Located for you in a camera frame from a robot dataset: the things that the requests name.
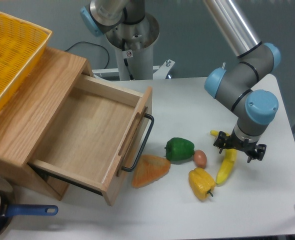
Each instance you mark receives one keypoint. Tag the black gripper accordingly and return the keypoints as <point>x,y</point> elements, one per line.
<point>251,149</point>

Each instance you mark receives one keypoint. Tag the yellow banana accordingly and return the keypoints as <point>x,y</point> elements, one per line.
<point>227,165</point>

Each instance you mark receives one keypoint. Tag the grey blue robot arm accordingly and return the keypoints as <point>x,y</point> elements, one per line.
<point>255,109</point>

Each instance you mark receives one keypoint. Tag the brown egg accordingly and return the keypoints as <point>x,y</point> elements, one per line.
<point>200,159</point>

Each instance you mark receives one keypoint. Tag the yellow bell pepper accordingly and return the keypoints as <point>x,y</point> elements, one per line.
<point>201,182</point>

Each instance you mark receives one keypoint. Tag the green bell pepper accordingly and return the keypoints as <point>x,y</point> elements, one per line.
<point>179,149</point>

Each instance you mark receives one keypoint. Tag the orange triangular sandwich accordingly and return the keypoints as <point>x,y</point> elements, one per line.
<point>149,169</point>

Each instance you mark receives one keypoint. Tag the wooden drawer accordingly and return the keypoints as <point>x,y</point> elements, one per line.
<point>99,128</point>

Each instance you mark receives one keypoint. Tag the wooden cabinet box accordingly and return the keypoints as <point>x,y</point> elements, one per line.
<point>27,116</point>

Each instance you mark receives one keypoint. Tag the yellow plastic basket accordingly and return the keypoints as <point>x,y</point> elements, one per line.
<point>22,43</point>

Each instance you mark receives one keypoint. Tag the black metal drawer handle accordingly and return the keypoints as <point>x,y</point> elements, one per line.
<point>143,144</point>

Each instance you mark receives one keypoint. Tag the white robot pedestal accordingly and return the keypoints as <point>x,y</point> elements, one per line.
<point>134,48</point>

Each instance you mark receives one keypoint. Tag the blue handled frying pan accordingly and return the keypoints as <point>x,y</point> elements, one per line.
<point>9,210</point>

